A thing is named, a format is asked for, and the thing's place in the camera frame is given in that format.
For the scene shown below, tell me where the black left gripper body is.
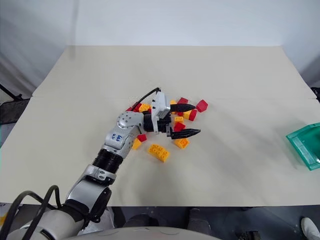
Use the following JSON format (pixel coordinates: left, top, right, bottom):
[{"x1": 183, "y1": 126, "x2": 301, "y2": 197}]
[{"x1": 157, "y1": 111, "x2": 174, "y2": 137}]

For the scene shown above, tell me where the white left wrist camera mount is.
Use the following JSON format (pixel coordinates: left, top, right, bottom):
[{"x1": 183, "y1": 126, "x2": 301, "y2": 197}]
[{"x1": 150, "y1": 90, "x2": 173, "y2": 134}]

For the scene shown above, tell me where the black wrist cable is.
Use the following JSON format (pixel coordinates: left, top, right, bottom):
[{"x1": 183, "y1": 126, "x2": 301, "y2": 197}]
[{"x1": 131, "y1": 87, "x2": 163, "y2": 108}]

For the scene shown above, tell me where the white shoe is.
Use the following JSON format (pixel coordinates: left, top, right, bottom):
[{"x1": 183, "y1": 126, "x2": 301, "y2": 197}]
[{"x1": 300, "y1": 216, "x2": 320, "y2": 240}]

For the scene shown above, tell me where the black object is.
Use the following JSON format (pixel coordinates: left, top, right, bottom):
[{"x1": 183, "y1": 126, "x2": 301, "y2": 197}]
[{"x1": 310, "y1": 86, "x2": 320, "y2": 102}]

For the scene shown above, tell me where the yellow four-stud block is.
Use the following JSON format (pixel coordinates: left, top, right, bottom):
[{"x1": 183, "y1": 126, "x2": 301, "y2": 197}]
[{"x1": 174, "y1": 137, "x2": 190, "y2": 150}]

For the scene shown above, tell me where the red square block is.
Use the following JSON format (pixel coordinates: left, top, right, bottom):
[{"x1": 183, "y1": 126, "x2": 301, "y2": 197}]
[{"x1": 173, "y1": 121, "x2": 187, "y2": 132}]

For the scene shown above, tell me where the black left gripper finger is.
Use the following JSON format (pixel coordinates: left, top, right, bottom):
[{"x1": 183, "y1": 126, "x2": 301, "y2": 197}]
[
  {"x1": 165, "y1": 126, "x2": 202, "y2": 140},
  {"x1": 169, "y1": 103, "x2": 197, "y2": 114}
]

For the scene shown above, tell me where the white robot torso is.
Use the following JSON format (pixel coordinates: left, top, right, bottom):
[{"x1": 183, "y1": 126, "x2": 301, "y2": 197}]
[{"x1": 0, "y1": 206, "x2": 226, "y2": 240}]

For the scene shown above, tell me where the large yellow eight-stud block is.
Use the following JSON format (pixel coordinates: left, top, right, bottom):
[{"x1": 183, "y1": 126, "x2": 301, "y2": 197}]
[{"x1": 147, "y1": 143, "x2": 171, "y2": 164}]

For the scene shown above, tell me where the black fabric case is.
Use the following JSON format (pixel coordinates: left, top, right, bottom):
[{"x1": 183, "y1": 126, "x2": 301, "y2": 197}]
[{"x1": 0, "y1": 98, "x2": 31, "y2": 125}]

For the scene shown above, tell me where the teal plastic bin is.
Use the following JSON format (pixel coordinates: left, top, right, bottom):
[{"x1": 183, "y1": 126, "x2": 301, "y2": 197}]
[{"x1": 285, "y1": 122, "x2": 320, "y2": 172}]

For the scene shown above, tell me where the black shoulder cable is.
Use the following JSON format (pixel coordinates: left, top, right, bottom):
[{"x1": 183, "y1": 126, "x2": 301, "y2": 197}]
[{"x1": 4, "y1": 184, "x2": 64, "y2": 240}]

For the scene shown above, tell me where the black stand bar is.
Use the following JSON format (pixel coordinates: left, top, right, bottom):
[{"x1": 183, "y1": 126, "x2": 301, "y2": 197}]
[{"x1": 0, "y1": 83, "x2": 23, "y2": 100}]

